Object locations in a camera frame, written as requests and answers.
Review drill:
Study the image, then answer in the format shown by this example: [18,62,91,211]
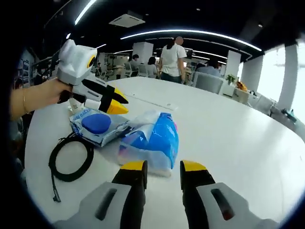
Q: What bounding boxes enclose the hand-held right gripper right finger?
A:
[180,160,279,229]

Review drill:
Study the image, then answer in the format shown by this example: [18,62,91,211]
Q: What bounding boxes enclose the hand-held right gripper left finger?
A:
[54,160,148,229]

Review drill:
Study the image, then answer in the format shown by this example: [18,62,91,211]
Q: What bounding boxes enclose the blue round lid container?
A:
[69,107,131,146]

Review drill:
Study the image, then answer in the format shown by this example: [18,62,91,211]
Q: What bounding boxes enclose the clear plastic water bottle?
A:
[67,99,84,114]

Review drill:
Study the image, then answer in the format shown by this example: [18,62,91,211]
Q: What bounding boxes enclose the blue tissue pack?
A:
[118,109,180,178]

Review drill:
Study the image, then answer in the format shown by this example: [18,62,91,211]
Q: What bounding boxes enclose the black cable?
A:
[49,132,95,203]

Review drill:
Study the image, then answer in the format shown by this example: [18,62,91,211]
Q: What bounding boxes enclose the person's left hand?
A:
[49,77,73,105]

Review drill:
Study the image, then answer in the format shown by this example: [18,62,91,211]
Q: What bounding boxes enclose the ceiling light strip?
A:
[120,30,263,51]
[75,0,97,26]

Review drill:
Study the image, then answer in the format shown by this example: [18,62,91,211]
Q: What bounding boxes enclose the white table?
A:
[23,76,305,229]

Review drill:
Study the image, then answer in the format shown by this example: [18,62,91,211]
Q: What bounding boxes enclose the ceiling air conditioner unit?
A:
[109,13,146,28]

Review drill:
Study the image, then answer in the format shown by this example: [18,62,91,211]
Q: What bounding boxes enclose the grey office chair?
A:
[192,71,224,95]

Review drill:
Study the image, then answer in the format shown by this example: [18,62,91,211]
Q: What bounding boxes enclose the potted green plant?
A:
[225,73,238,85]

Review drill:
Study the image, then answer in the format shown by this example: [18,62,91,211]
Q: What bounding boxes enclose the large window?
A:
[291,42,305,115]

